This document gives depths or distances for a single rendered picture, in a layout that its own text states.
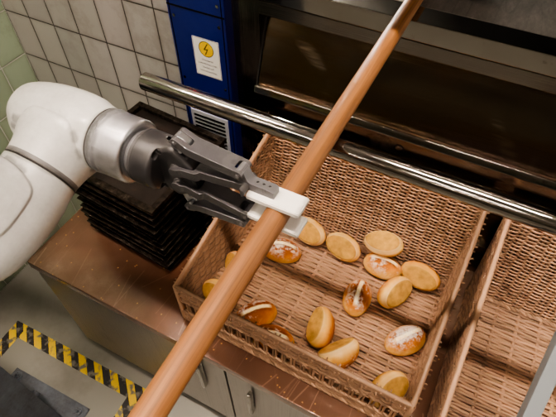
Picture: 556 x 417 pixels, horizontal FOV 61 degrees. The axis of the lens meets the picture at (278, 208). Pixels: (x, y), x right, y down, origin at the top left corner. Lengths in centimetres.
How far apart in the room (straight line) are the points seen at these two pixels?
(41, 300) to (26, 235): 142
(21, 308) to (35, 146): 146
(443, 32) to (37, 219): 75
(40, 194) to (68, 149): 7
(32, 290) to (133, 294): 90
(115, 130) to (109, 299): 71
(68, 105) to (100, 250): 74
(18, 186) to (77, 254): 75
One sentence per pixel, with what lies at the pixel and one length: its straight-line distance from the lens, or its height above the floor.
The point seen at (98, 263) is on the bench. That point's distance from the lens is 134.
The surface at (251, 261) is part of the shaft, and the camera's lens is 51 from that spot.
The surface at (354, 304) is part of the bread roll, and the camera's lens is 115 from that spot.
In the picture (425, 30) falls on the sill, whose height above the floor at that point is 117.
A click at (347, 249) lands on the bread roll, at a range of 123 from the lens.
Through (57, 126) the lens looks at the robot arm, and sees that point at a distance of 67.
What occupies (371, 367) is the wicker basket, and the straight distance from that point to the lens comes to 114.
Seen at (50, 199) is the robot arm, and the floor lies 118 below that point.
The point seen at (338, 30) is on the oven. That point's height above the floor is 112.
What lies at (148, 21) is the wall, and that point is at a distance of 133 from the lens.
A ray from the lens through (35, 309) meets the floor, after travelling 206.
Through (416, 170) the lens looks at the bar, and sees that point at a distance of 67.
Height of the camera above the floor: 164
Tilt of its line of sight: 51 degrees down
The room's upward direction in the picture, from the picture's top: straight up
